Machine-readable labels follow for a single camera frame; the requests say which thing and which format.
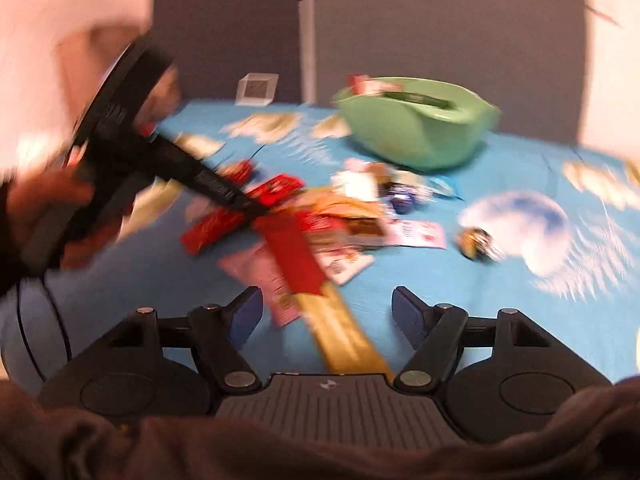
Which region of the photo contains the dark brown clothing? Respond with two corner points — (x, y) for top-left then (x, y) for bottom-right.
(0, 375), (640, 480)

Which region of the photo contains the blue foil candy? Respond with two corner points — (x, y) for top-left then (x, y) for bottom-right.
(387, 182), (431, 214)

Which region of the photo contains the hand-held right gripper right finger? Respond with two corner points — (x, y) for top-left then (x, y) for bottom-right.
(391, 286), (556, 395)

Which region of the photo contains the blue floral printed blanket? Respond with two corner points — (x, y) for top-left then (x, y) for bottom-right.
(0, 97), (640, 396)

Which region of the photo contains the green plastic bowl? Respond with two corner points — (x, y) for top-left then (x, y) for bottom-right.
(332, 76), (502, 172)

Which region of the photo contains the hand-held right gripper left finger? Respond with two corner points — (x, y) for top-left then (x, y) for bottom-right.
(102, 286), (264, 394)

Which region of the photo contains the red white snack packet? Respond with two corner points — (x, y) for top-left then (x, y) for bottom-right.
(348, 74), (401, 95)

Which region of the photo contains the dark grey headboard panel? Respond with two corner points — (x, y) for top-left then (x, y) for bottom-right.
(152, 0), (303, 106)

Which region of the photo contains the white pink flat packet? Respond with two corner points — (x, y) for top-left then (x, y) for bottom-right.
(387, 217), (448, 250)

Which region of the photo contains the white square packet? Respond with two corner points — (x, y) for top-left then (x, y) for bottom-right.
(332, 170), (381, 201)

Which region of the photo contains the light blue packet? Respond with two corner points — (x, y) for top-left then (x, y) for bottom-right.
(425, 176), (464, 200)

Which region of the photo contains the white digital clock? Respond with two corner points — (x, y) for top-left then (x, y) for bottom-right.
(235, 72), (279, 107)

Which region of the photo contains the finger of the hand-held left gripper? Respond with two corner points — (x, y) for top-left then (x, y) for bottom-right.
(150, 131), (270, 218)

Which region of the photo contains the brown snack packet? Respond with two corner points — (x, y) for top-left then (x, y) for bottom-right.
(350, 217), (389, 251)

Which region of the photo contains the white packet with red print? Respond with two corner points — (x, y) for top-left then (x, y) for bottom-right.
(310, 245), (376, 286)

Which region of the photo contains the yellow orange snack packet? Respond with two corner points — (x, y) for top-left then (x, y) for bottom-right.
(300, 187), (386, 221)

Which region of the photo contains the small red packet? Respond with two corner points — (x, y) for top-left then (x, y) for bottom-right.
(215, 160), (258, 184)

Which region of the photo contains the person's left hand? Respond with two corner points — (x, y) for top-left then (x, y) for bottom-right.
(0, 170), (132, 271)

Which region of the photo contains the white vertical board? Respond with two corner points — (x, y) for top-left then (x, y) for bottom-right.
(298, 0), (317, 106)

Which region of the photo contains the light grey headboard panel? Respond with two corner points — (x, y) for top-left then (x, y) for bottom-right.
(310, 0), (588, 136)

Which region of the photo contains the green bar packet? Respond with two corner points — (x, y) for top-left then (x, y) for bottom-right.
(384, 91), (454, 110)

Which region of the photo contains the red white flat packet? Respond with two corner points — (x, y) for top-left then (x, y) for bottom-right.
(299, 211), (361, 249)

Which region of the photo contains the black cable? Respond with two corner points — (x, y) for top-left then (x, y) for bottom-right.
(14, 280), (72, 377)

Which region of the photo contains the long red gold packet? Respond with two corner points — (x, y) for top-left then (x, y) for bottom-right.
(252, 210), (396, 378)

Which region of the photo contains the yellow black candy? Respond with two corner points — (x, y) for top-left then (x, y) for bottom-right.
(457, 227), (506, 263)

